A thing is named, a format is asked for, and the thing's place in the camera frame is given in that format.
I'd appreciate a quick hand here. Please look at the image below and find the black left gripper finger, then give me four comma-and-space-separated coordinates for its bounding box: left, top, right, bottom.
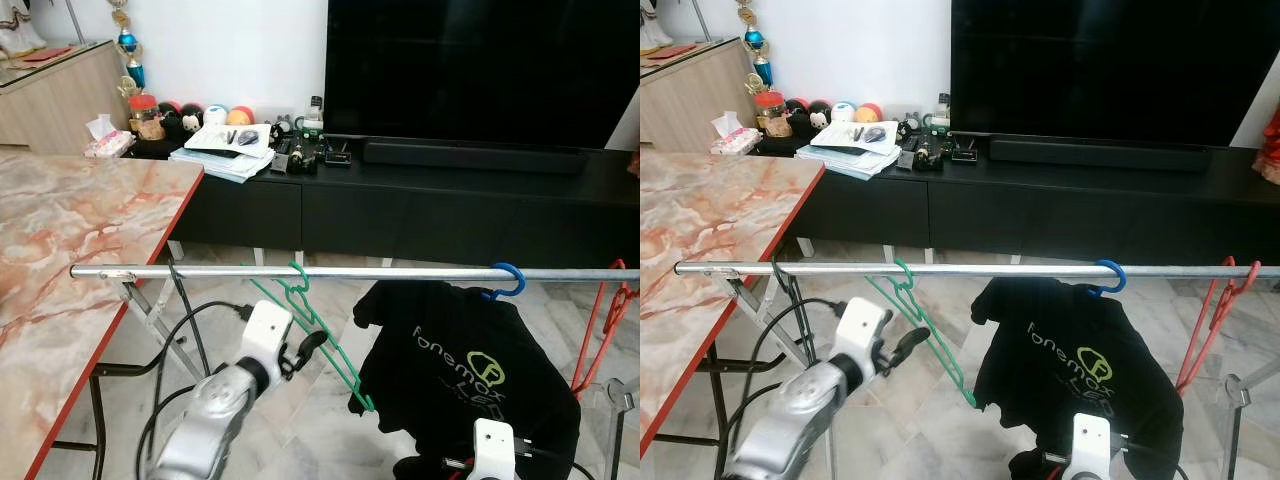
290, 330, 329, 373
887, 327, 931, 366

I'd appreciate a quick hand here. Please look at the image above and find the green plastic hanger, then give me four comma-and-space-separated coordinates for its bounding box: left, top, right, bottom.
240, 262, 378, 413
865, 258, 979, 409

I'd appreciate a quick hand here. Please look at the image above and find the blue plastic hanger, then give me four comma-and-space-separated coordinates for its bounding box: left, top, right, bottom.
1090, 260, 1128, 298
482, 262, 526, 301

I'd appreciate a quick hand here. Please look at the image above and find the red plastic hanger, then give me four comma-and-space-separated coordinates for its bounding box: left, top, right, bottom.
570, 258, 639, 396
1175, 257, 1263, 396

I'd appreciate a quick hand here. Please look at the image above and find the silver metal clothes rack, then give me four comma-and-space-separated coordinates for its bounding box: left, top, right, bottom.
673, 260, 1280, 480
68, 262, 641, 480

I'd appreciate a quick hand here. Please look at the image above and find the black printed t-shirt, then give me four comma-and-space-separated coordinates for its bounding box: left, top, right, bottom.
353, 280, 583, 480
972, 277, 1186, 480

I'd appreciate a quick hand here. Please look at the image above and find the black low tv console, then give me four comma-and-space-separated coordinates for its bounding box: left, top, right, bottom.
760, 138, 1280, 266
130, 140, 641, 271

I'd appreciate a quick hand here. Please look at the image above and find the black small electronics pile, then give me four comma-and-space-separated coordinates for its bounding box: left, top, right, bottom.
898, 92, 981, 173
270, 95, 353, 176

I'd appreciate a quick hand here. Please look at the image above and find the white paper stack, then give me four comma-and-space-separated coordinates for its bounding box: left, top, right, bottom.
795, 120, 901, 181
168, 122, 276, 184

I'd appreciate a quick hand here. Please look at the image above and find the marble pattern folding table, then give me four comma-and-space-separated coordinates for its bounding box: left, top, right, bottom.
0, 152, 206, 480
640, 152, 826, 456

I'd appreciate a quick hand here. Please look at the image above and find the black soundbar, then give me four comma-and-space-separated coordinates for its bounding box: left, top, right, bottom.
988, 138, 1211, 173
362, 140, 586, 178

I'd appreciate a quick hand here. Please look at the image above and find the black plush toy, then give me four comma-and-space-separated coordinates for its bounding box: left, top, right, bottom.
788, 97, 836, 129
158, 100, 206, 131

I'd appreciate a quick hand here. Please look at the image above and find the pink white tissue box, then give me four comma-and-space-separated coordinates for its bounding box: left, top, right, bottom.
710, 112, 763, 156
83, 113, 136, 159

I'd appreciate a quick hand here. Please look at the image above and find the red lid jar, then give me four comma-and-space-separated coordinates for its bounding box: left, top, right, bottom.
128, 93, 166, 141
755, 90, 791, 138

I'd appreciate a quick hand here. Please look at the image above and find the light wooden sideboard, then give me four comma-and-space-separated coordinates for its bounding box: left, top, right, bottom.
640, 40, 756, 153
0, 40, 129, 153

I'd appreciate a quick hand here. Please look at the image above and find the black flat television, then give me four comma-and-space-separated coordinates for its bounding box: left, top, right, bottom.
323, 0, 641, 151
950, 0, 1280, 149

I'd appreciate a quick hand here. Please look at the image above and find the gold blue trophy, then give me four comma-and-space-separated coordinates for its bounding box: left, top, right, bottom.
738, 0, 776, 91
110, 0, 151, 96

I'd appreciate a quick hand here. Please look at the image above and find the white figurine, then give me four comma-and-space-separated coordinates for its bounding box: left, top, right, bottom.
640, 0, 671, 53
0, 0, 46, 56

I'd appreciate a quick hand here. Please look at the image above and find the red laughing buddha statue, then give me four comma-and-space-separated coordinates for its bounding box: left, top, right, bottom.
1258, 130, 1280, 186

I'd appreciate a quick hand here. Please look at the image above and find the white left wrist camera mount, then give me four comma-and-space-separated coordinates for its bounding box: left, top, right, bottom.
238, 300, 296, 373
835, 297, 893, 371

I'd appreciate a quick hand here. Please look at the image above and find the black wire hanger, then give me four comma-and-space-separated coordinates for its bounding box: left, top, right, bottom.
770, 258, 816, 366
165, 258, 216, 376

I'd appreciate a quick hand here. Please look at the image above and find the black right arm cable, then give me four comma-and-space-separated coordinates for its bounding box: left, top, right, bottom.
1110, 440, 1191, 480
515, 445, 596, 480

